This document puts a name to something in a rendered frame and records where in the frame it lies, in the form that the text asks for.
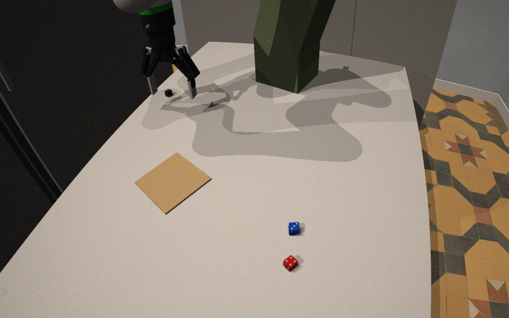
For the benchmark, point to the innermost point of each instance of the red die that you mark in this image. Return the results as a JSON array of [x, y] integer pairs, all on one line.
[[290, 263]]

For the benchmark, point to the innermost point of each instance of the blue die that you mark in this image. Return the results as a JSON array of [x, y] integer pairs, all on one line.
[[294, 228]]

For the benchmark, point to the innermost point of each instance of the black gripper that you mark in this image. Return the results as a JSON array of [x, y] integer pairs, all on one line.
[[162, 46]]

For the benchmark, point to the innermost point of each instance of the tan flat square mat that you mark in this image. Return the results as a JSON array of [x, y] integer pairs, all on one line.
[[171, 182]]

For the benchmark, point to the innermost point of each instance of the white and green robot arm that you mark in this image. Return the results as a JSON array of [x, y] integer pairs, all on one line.
[[156, 15]]

